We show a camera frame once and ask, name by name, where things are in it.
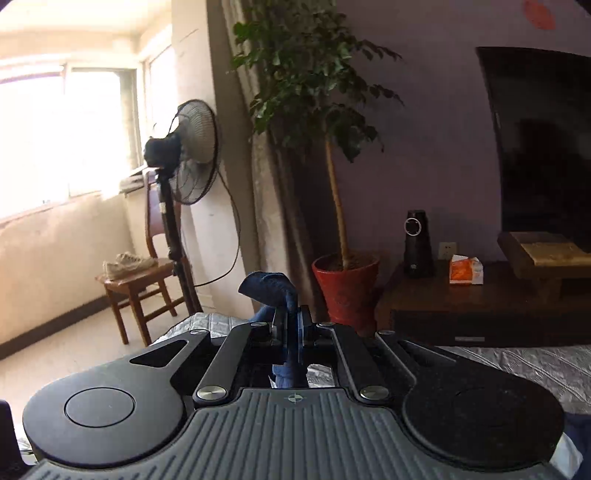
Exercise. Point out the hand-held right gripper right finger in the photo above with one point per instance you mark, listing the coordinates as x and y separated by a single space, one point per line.
302 332

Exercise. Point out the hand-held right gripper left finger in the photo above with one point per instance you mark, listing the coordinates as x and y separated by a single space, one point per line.
279 334

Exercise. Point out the blue long-sleeve printed shirt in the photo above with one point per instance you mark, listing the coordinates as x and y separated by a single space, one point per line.
268 288

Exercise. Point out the red plant pot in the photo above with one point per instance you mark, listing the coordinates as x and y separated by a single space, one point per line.
344 290

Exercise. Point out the beige curtain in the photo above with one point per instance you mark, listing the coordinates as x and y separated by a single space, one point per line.
277 207

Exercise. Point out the dark wooden cabinet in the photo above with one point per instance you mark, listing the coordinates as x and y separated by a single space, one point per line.
438 314

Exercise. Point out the black tapered speaker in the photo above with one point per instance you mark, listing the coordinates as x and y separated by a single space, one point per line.
418 254

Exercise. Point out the wooden chair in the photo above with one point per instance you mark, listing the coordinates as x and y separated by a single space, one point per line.
134 281

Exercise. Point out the orange tissue pack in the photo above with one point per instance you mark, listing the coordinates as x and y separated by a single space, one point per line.
464 272

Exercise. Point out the black standing fan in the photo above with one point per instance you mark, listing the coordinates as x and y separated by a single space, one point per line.
194 152

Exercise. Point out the silver quilted bedspread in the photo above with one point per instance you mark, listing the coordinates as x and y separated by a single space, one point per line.
508 369

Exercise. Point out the green indoor tree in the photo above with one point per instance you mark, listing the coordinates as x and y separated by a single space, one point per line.
314 92

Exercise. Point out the wooden television riser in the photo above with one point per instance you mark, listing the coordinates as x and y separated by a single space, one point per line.
545 251

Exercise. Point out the window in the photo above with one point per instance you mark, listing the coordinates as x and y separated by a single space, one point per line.
69 138

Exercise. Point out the black flat television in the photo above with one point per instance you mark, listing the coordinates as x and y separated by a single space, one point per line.
545 138

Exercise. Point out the white wall socket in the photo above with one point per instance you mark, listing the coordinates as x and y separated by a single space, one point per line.
447 250

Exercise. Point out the red wall sticker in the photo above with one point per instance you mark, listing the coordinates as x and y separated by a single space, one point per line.
539 14

